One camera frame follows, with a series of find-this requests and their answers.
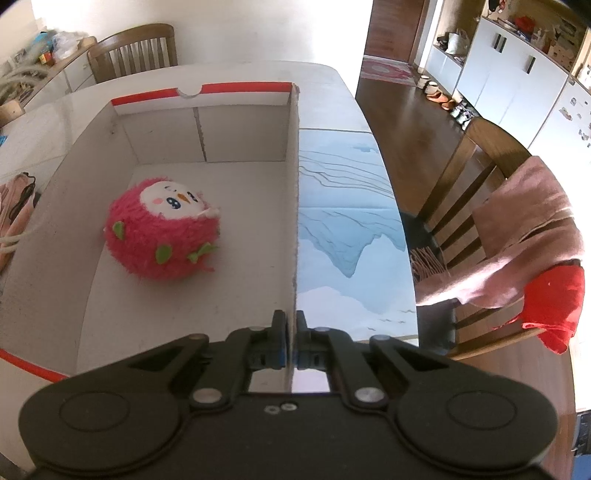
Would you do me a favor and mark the pink plush toy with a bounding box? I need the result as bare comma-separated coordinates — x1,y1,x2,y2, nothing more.
104,178,222,281

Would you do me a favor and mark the red patterned rug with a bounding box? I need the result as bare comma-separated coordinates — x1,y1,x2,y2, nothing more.
361,55,416,85

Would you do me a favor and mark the brown wooden door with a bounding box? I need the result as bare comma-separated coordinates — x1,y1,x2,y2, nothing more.
365,0,428,63

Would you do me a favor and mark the wooden sideboard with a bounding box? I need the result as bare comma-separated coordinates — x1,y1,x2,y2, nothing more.
0,37,98,125

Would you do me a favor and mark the pink coat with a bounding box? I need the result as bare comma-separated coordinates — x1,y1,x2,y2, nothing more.
0,172,42,273

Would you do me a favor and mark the blue printed table mat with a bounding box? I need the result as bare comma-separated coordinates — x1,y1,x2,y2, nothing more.
298,128,419,344

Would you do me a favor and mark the grey bag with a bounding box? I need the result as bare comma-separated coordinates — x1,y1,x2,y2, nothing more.
447,28,471,55

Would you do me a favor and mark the wooden slat-back chair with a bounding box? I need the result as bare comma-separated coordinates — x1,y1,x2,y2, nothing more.
87,23,178,85
402,117,546,361

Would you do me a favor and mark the red white cardboard box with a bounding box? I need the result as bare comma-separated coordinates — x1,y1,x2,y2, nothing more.
0,82,302,394

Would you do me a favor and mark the pile of household clutter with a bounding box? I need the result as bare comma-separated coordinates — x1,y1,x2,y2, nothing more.
28,28,89,65

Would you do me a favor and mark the white refrigerator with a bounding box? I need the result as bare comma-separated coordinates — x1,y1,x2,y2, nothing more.
531,76,591,153

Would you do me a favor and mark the white cabinet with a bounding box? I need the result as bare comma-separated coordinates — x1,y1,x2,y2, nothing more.
425,16,583,148

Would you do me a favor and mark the white cord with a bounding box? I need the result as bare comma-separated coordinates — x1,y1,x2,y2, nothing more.
0,222,42,252

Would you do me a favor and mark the bright red cloth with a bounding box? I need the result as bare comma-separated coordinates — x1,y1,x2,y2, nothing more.
522,264,586,355

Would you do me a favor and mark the row of shoes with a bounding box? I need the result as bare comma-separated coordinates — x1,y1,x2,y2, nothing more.
418,76,474,126

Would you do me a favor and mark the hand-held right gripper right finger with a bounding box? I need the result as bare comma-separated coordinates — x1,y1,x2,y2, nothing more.
294,310,462,411

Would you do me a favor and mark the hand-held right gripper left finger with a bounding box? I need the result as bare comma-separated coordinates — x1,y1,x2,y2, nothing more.
124,310,293,411

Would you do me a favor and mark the pink fringed scarf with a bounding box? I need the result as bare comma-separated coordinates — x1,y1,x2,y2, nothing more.
409,156,585,310

